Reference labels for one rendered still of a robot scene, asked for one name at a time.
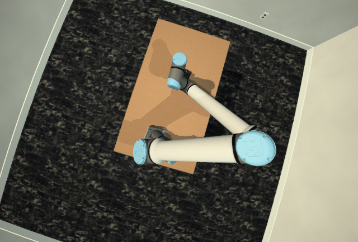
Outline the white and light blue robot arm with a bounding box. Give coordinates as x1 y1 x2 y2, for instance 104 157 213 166
133 53 276 166

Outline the black lighting desk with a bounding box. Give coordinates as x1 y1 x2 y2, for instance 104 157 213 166
183 69 192 79

